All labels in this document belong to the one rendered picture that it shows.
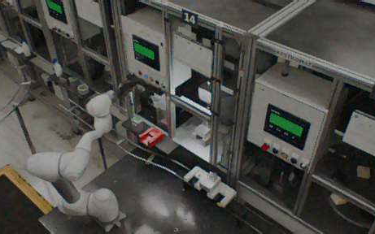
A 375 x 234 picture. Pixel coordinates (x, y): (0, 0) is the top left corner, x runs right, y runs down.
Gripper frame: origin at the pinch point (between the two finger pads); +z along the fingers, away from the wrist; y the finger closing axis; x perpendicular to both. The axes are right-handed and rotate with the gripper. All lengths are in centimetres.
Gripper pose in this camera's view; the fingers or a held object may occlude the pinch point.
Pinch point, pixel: (135, 82)
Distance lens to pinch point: 272.6
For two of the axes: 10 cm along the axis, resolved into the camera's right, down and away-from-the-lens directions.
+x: -7.5, -4.3, 5.0
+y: 0.0, -7.5, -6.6
